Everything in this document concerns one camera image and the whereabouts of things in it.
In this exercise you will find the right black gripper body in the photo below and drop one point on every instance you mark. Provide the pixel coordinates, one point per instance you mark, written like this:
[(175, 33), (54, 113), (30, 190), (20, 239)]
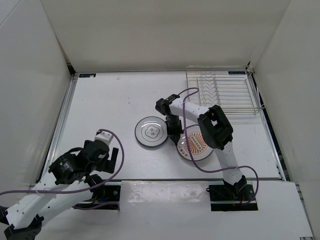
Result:
[(174, 126)]

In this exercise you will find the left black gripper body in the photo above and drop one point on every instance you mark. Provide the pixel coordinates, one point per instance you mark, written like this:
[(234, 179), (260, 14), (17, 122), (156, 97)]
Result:
[(97, 165)]

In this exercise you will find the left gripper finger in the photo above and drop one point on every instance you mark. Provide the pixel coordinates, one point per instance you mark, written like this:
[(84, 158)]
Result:
[(114, 156), (108, 167)]

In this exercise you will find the blue flower plate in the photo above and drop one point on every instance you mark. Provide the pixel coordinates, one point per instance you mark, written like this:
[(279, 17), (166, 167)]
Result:
[(151, 132)]

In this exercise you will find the orange sunburst plate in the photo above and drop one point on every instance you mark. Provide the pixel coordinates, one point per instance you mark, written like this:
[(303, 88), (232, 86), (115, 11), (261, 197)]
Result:
[(198, 147)]

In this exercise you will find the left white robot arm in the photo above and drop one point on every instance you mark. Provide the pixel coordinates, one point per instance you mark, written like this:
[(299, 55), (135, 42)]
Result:
[(68, 182)]

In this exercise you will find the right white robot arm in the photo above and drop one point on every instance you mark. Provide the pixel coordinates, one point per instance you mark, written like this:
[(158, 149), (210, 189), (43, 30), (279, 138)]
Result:
[(216, 132)]

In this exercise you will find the blue label sticker right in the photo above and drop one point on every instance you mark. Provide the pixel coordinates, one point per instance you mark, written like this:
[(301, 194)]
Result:
[(237, 73)]

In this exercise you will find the blue label sticker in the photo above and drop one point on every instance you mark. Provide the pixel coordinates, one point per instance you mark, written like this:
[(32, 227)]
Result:
[(237, 73), (87, 75)]

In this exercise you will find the blue label sticker left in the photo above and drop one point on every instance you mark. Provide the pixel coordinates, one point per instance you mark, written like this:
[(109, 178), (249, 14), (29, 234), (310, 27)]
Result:
[(87, 75)]

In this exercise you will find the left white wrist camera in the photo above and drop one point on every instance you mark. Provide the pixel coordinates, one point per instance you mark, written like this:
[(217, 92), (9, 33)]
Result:
[(104, 137)]

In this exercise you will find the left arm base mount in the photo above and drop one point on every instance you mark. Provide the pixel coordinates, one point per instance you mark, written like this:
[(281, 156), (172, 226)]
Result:
[(108, 199)]

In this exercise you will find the wire dish rack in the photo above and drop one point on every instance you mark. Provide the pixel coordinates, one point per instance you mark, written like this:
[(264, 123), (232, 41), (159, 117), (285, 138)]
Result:
[(235, 94)]

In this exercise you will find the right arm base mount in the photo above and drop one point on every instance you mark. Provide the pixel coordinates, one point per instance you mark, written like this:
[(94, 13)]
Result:
[(222, 199)]

